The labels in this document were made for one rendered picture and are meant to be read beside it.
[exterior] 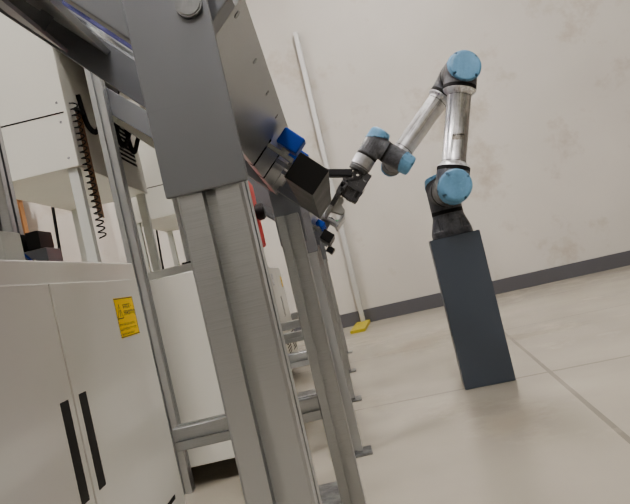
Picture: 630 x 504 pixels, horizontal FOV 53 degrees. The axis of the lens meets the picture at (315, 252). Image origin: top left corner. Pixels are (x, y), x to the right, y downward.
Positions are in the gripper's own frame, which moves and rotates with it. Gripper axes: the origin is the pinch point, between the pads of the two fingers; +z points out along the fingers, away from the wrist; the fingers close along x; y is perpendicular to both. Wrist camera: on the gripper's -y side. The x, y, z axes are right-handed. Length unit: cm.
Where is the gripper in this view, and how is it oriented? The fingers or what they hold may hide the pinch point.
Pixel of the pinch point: (325, 214)
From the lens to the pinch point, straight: 225.2
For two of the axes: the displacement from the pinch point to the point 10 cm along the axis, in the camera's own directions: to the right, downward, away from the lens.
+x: 0.3, 0.3, 10.0
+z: -5.0, 8.6, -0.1
